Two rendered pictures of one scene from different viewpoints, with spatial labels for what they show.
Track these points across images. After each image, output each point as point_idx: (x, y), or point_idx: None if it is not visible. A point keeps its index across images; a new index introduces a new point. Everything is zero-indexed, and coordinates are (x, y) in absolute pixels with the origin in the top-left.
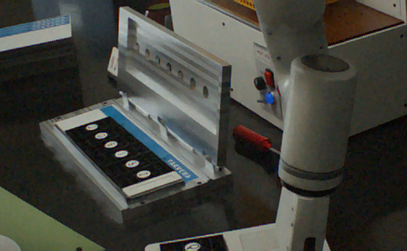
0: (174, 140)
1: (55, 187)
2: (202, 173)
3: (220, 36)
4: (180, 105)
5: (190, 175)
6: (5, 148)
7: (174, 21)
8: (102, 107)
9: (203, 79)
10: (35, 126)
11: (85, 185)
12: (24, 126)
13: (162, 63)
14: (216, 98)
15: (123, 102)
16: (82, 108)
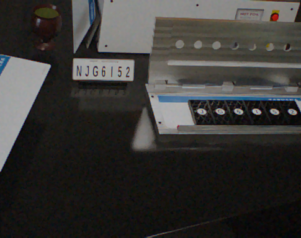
0: (241, 90)
1: (259, 155)
2: (296, 94)
3: (187, 14)
4: (251, 65)
5: (295, 99)
6: (170, 165)
7: (106, 18)
8: (157, 100)
9: (285, 39)
10: (141, 141)
11: (265, 142)
12: (135, 146)
13: (223, 44)
14: None
15: (157, 90)
16: (128, 111)
